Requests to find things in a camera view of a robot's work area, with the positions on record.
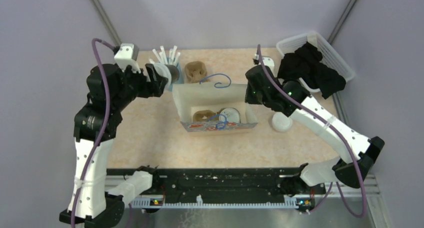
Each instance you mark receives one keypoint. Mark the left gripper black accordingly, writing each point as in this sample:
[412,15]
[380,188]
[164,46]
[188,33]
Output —
[157,83]

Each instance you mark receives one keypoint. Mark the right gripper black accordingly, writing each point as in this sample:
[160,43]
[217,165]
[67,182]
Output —
[248,98]

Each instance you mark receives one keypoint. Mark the checkered paper takeout bag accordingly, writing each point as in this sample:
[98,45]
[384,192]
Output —
[215,96]

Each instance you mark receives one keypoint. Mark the cardboard cup carrier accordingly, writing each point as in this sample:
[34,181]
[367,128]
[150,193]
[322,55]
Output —
[204,116]
[195,71]

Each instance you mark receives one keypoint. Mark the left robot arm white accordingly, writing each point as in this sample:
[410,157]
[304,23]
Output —
[111,90]

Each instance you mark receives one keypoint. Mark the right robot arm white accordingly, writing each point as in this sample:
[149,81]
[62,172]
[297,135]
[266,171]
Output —
[357,153]

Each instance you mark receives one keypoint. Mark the white wrapped straws bundle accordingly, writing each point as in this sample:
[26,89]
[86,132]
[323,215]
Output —
[171,57]

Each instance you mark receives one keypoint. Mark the blue straw holder cup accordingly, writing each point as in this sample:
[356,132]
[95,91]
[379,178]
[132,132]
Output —
[180,81]

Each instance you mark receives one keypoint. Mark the stack of white lids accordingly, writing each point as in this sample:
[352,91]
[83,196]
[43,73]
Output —
[281,123]

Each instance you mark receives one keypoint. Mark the black cloth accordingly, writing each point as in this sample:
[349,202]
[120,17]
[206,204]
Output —
[306,63]

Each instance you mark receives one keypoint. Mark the white plastic basket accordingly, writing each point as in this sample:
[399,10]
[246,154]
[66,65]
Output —
[330,57]

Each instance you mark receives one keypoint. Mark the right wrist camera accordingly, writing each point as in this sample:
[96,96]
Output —
[266,60]

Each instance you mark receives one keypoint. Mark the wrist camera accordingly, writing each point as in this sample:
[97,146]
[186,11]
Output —
[266,60]
[127,56]

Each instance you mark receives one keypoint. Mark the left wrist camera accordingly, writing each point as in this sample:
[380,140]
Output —
[127,56]

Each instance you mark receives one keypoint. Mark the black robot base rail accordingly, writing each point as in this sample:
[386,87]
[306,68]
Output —
[224,187]

